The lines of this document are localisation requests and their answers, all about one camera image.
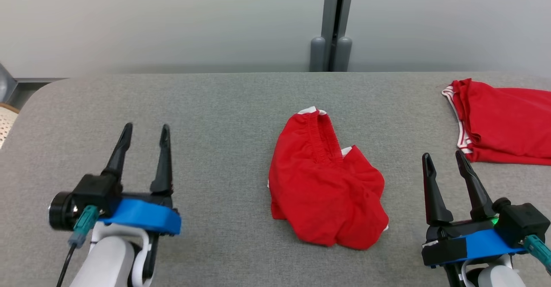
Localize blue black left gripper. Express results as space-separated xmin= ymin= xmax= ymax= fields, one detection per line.
xmin=98 ymin=123 xmax=182 ymax=236

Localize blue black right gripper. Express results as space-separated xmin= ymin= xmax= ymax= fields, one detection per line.
xmin=421 ymin=150 xmax=528 ymax=268

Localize red white basketball jersey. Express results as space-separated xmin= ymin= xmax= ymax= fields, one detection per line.
xmin=442 ymin=78 xmax=551 ymax=166

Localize red basketball shorts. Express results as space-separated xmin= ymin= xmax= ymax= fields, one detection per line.
xmin=268 ymin=106 xmax=390 ymax=251

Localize black cylindrical left gripper motor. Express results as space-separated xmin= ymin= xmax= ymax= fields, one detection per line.
xmin=48 ymin=191 xmax=79 ymax=231

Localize cream perforated laundry basket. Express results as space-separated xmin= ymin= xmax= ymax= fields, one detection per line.
xmin=0 ymin=103 xmax=20 ymax=150

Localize black cable teal plug right arm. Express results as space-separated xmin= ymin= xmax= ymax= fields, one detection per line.
xmin=523 ymin=235 xmax=551 ymax=277

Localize grey metal frame post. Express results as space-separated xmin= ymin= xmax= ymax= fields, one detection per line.
xmin=0 ymin=63 xmax=18 ymax=109

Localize grey rounded post foot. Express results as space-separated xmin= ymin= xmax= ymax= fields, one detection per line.
xmin=337 ymin=37 xmax=353 ymax=72
xmin=309 ymin=37 xmax=326 ymax=72

